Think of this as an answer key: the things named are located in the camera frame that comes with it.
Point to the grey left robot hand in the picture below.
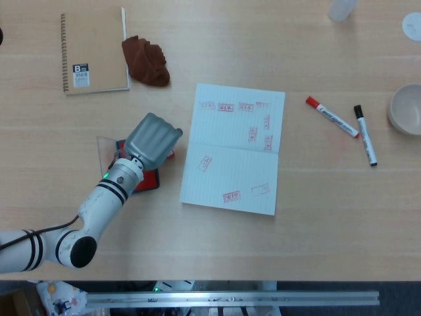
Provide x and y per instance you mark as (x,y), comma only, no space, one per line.
(151,141)

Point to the white box with green light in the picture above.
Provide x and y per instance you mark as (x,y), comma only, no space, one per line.
(171,285)

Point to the white sticker-covered panel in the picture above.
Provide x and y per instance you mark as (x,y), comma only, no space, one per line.
(60,298)

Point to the white round table grommet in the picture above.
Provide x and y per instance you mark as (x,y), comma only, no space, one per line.
(412,26)

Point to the aluminium rail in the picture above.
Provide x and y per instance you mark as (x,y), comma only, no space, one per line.
(230,299)

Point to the red whiteboard marker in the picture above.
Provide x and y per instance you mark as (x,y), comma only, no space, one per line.
(333,119)

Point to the red ink pad clear lid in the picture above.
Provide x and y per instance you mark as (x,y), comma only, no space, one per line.
(149,179)

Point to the small white red stamp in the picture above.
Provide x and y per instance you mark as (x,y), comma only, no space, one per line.
(172,154)

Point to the translucent squeeze bottle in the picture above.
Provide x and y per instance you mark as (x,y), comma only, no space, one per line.
(340,10)

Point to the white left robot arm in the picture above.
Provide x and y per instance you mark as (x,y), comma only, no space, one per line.
(102,205)

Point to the kraft spiral notebook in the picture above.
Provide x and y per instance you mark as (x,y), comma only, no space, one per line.
(95,49)

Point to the beige bowl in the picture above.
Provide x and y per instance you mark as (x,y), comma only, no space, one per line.
(408,110)

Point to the open white stamped notebook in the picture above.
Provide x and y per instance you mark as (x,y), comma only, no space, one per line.
(230,171)

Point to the brown cardboard box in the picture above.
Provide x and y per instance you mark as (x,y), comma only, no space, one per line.
(13,303)

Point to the black whiteboard marker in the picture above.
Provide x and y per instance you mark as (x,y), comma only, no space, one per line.
(365,136)

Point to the brown crumpled cloth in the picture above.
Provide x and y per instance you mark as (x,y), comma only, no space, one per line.
(146,64)

